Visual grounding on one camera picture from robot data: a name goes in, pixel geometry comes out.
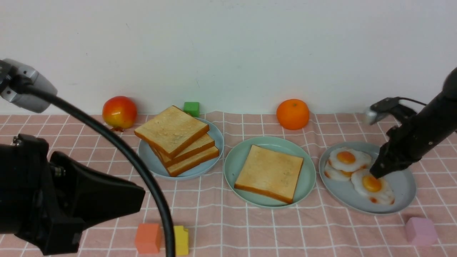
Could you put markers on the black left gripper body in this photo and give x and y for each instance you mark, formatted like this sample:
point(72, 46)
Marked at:
point(52, 202)

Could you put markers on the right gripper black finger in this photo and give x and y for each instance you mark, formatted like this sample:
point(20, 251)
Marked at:
point(380, 169)

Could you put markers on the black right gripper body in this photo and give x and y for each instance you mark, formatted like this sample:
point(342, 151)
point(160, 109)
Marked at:
point(402, 150)

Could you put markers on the fried egg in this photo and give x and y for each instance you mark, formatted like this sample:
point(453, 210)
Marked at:
point(377, 191)
point(335, 174)
point(348, 160)

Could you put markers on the toast slice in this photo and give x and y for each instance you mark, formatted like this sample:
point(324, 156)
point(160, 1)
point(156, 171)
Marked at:
point(270, 173)
point(171, 131)
point(203, 143)
point(182, 163)

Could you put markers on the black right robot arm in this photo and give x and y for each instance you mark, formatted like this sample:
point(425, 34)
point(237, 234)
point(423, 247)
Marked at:
point(418, 133)

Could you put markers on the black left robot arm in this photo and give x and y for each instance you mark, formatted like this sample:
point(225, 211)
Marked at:
point(7, 185)

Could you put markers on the grey egg plate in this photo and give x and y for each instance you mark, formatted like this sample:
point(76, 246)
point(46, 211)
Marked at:
point(402, 183)

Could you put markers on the pink foam cube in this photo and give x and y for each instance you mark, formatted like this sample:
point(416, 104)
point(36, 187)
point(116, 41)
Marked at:
point(421, 232)

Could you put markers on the orange foam cube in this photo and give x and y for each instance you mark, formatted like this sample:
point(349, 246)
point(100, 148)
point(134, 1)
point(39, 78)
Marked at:
point(148, 238)

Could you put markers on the orange fruit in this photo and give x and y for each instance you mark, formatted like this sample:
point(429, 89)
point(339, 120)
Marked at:
point(293, 114)

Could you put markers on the light blue bread plate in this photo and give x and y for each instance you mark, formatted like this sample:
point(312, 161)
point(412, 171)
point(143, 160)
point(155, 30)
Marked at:
point(157, 168)

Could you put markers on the red yellow pomegranate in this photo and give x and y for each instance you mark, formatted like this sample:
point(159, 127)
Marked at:
point(120, 113)

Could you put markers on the yellow foam block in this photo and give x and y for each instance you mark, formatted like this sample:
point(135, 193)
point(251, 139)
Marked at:
point(182, 240)

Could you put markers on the green middle plate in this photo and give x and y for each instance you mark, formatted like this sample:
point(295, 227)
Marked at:
point(237, 157)

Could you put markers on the green foam cube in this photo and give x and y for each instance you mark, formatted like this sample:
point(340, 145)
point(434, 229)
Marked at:
point(192, 108)

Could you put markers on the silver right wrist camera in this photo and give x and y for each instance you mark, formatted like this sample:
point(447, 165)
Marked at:
point(389, 106)

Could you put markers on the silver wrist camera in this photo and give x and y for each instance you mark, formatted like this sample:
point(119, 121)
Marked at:
point(389, 106)
point(17, 78)

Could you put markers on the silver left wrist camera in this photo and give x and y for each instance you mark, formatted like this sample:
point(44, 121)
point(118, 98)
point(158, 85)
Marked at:
point(17, 78)

